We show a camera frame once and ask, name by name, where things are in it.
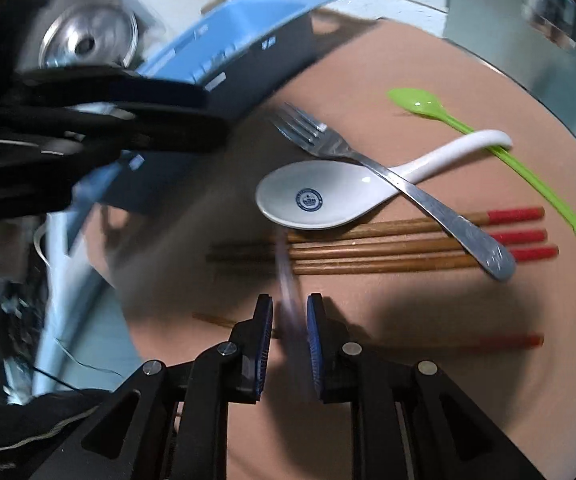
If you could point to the black jacket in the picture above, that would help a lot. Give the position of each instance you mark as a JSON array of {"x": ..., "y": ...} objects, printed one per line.
[{"x": 28, "y": 435}]

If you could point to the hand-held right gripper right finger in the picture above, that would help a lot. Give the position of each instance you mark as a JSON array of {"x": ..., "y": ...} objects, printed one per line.
[{"x": 315, "y": 350}]

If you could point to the green plastic spoon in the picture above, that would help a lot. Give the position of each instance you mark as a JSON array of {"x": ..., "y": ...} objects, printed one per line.
[{"x": 415, "y": 102}]

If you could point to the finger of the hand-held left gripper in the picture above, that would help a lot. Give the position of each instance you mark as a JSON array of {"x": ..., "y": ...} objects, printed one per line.
[
  {"x": 118, "y": 87},
  {"x": 143, "y": 130}
]

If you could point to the blue plastic basket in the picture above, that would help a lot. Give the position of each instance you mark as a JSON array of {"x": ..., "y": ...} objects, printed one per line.
[{"x": 248, "y": 25}]

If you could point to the white ceramic spoon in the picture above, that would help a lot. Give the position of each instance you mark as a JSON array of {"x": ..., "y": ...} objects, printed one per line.
[{"x": 348, "y": 185}]

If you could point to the steel sink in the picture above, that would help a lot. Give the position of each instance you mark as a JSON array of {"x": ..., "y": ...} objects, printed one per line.
[{"x": 543, "y": 75}]

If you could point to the steel fork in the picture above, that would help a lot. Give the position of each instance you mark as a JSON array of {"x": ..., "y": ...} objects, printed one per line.
[{"x": 418, "y": 195}]

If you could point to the steel pot lid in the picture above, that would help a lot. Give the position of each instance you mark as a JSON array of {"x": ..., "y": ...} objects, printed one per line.
[{"x": 88, "y": 35}]

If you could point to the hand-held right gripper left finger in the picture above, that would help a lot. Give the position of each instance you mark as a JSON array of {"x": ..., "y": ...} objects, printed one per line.
[{"x": 264, "y": 350}]

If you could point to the tan mat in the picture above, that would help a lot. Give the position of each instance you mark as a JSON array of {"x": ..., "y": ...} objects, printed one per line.
[{"x": 418, "y": 385}]

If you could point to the steel spoon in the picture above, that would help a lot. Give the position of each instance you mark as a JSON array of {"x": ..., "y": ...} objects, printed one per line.
[{"x": 288, "y": 285}]

